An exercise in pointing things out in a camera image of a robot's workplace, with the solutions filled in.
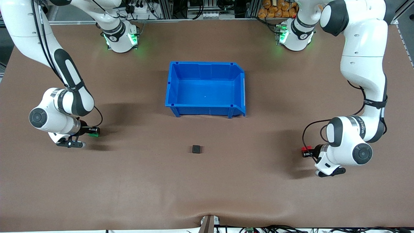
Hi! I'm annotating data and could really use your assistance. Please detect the brown table mat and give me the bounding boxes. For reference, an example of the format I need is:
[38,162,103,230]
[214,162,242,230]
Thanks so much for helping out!
[0,19,414,232]

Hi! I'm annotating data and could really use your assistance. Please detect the blue plastic storage bin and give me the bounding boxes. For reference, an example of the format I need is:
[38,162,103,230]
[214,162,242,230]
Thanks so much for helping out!
[165,61,246,119]

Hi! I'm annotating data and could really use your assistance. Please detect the white power strip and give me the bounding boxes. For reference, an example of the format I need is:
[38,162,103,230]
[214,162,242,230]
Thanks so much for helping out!
[126,0,152,14]

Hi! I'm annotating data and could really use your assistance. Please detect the orange objects pile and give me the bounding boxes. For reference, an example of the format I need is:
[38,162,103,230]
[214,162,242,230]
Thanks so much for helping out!
[258,0,300,19]

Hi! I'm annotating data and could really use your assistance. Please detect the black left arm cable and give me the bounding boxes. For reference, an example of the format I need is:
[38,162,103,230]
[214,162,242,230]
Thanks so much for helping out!
[302,80,366,163]

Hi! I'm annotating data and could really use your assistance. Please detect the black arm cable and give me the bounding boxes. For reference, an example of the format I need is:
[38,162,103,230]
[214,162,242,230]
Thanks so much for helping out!
[302,80,366,163]
[32,0,103,130]

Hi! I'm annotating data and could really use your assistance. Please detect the black cable bundle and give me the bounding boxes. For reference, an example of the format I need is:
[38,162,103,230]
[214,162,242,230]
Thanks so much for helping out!
[223,225,414,233]

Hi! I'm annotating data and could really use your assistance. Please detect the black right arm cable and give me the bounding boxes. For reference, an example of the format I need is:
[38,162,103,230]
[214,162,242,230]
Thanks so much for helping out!
[32,0,103,130]

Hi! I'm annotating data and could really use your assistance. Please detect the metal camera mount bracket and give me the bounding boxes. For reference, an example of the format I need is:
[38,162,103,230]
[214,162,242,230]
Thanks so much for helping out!
[200,215,220,233]

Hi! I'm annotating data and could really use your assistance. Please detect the aluminium frame rail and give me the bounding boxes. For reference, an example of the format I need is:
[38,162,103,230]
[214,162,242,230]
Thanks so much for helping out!
[49,18,398,26]

